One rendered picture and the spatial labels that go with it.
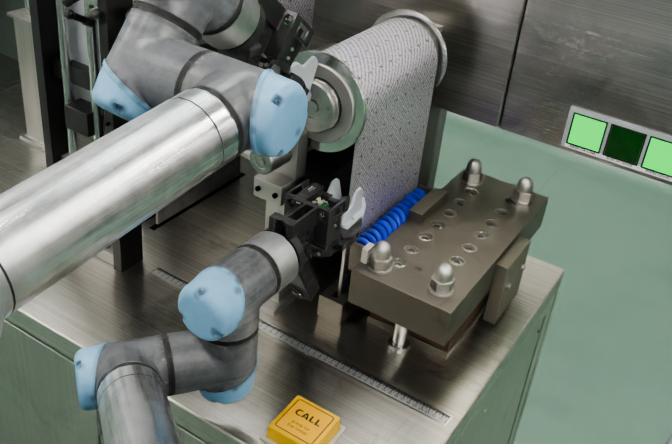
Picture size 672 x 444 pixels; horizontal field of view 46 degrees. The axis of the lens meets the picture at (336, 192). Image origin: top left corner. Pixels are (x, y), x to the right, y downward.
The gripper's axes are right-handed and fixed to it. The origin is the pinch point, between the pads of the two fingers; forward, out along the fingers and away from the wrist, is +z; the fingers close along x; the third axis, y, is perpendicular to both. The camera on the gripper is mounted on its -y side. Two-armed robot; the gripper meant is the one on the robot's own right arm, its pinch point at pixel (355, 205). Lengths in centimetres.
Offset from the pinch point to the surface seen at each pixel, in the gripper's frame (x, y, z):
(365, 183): -0.2, 3.1, 1.9
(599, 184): 6, -110, 246
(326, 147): 4.2, 9.5, -3.0
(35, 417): 42, -47, -29
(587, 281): -12, -109, 169
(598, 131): -25.6, 10.2, 29.5
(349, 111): 0.9, 16.4, -3.3
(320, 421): -11.7, -16.6, -24.7
